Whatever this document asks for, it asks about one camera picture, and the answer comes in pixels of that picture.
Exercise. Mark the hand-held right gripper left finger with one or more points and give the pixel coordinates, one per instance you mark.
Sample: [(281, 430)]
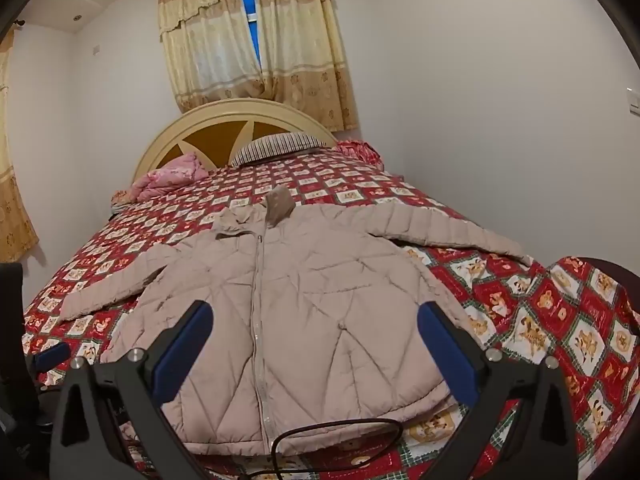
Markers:
[(182, 345)]

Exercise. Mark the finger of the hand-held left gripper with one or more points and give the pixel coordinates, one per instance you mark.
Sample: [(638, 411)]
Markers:
[(50, 356)]

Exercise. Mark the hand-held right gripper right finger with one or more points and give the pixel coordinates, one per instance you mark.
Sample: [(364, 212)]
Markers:
[(446, 355)]

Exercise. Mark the beige puffer jacket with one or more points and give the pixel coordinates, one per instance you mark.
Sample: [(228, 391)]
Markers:
[(310, 310)]

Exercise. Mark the red printed bear blanket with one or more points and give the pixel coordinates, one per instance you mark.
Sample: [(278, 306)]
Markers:
[(550, 320)]

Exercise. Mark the pink quilt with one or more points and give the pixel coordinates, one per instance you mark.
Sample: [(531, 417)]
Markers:
[(167, 175)]

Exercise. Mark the beige floral side curtain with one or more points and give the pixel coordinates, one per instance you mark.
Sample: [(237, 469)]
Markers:
[(12, 185)]

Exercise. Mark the cream arched bed headboard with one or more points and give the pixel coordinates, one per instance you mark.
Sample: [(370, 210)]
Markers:
[(210, 135)]

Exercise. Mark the striped pillow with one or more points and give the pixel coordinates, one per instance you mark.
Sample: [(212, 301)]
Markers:
[(280, 147)]

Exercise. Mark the red patterned cloth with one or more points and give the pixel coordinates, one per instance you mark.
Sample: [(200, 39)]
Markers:
[(357, 152)]

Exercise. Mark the window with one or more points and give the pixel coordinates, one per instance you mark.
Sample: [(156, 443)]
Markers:
[(250, 15)]

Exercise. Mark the white wall switch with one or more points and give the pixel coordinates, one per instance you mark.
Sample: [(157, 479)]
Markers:
[(634, 101)]

